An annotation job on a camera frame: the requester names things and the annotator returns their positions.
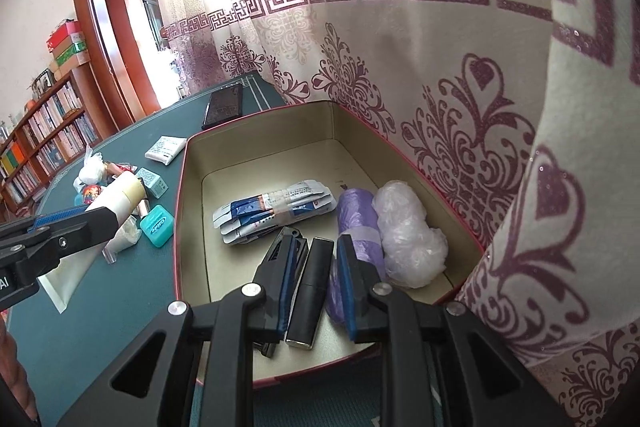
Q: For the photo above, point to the wooden door frame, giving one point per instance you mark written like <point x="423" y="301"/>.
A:
<point x="121" y="78"/>

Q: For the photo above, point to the red cookie tin box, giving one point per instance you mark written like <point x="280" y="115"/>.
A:
<point x="272" y="150"/>

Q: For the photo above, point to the clear plastic bag bundle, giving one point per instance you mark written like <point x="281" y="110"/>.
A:
<point x="414" y="253"/>

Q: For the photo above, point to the blue white sachet bundle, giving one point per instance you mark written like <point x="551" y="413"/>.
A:
<point x="244" y="220"/>

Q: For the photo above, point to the black rectangular case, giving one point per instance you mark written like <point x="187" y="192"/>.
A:
<point x="311" y="295"/>

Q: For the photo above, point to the red snack packet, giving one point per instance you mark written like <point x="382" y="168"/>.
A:
<point x="114" y="169"/>

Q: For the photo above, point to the teal dental floss box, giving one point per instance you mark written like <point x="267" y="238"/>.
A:
<point x="158" y="226"/>

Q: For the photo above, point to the patterned white purple curtain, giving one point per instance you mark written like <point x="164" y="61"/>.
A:
<point x="524" y="117"/>

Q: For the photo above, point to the white gauze roll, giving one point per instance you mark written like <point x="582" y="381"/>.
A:
<point x="126" y="236"/>

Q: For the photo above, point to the black smartphone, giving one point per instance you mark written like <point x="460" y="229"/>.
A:
<point x="223" y="105"/>

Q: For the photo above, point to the wooden bookshelf with books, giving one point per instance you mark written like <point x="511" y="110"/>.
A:
<point x="55" y="132"/>

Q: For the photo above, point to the purple trash bag roll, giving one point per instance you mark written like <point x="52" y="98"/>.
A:
<point x="357" y="218"/>

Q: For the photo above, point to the stacked colourful boxes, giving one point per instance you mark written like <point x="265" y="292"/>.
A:
<point x="68" y="47"/>

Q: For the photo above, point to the light teal small carton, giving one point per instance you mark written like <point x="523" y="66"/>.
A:
<point x="154" y="184"/>

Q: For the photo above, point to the red candy canister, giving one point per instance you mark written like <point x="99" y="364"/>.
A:
<point x="90" y="193"/>

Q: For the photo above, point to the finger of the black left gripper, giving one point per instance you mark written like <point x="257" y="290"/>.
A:
<point x="29" y="246"/>

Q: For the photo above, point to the white plastic bag knot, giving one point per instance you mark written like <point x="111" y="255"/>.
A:
<point x="92" y="170"/>

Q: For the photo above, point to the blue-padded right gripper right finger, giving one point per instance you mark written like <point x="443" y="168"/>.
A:
<point x="442" y="366"/>

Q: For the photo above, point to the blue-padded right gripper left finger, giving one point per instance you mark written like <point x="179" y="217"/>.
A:
<point x="152" y="381"/>

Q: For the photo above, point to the white cream tube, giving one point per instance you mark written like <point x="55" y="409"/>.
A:
<point x="99" y="223"/>

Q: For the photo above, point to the person's left hand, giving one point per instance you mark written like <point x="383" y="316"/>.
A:
<point x="15" y="376"/>

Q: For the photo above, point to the white tissue pack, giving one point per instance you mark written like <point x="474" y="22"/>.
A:
<point x="166" y="149"/>

